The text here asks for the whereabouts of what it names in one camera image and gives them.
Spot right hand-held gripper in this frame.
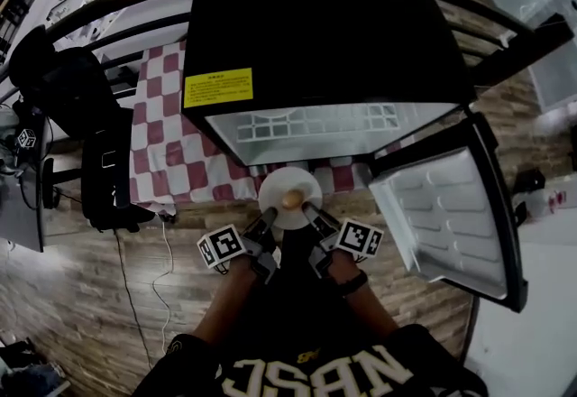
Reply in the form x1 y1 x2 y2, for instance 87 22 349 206
300 200 385 280

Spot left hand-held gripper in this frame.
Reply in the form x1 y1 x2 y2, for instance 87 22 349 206
196 206 279 286

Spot orange round food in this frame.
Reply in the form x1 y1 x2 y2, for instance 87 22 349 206
280 189 304 210

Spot white plate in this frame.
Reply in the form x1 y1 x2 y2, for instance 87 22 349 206
257 165 324 231

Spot black mini fridge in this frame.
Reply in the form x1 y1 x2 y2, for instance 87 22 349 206
180 0 528 314

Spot person's right forearm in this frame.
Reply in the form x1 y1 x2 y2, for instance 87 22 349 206
328 250 400 340

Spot person's left forearm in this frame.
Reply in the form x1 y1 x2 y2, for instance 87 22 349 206
191 257 258 346

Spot black wristband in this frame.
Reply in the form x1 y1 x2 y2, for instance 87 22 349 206
337 269 370 297

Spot red white checkered tablecloth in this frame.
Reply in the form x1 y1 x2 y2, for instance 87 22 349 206
128 41 393 216

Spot black printed jersey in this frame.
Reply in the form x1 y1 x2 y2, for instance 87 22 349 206
130 223 490 397

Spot black backpack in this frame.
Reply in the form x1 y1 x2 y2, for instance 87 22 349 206
80 115 157 233

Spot small black case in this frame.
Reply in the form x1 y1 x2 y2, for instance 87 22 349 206
511 167 546 196

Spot white box with red print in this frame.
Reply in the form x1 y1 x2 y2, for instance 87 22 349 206
517 178 577 234

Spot black office chair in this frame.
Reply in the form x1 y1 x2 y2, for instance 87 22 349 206
8 23 136 211

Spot grey desk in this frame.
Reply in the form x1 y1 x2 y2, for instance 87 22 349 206
0 106 50 254

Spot white table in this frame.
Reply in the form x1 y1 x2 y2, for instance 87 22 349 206
463 223 577 397

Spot idle hand-held gripper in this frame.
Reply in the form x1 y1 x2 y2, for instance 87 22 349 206
16 127 38 151

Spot black wooden railing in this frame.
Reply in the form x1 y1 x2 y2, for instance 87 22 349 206
0 0 577 89

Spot blue fabric bag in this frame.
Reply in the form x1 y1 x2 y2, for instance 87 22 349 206
0 336 71 397

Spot white floor cable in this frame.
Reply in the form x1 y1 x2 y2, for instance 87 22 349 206
151 218 176 355

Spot black floor cable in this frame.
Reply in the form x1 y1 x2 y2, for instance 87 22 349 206
114 230 154 372

